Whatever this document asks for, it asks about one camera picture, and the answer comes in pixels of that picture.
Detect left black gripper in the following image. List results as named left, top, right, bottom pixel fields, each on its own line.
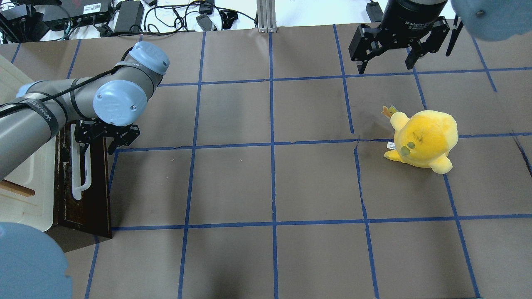
left=73, top=120, right=140, bottom=160

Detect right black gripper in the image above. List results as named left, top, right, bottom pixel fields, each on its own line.
left=348, top=0, right=450, bottom=75

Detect white drawer handle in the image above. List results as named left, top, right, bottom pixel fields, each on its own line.
left=70, top=124, right=92, bottom=201

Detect dark wooden drawer front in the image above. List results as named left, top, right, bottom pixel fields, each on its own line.
left=53, top=121, right=112, bottom=239

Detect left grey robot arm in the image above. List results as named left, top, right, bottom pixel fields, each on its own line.
left=0, top=41, right=170, bottom=179

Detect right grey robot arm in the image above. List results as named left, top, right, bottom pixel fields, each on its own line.
left=348, top=0, right=532, bottom=74

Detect yellow plush dinosaur toy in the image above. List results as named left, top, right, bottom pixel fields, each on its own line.
left=382, top=106, right=459, bottom=174

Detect black power adapter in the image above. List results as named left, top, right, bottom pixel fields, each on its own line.
left=114, top=0, right=144, bottom=33

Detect black electronics box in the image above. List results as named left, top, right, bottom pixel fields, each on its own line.
left=42, top=0, right=114, bottom=32

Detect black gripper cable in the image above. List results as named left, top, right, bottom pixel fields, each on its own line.
left=0, top=48, right=133, bottom=119

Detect tangled black cables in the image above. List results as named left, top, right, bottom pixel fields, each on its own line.
left=141, top=0, right=256, bottom=36

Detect aluminium frame post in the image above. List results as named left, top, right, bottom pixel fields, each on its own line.
left=256, top=0, right=278, bottom=33

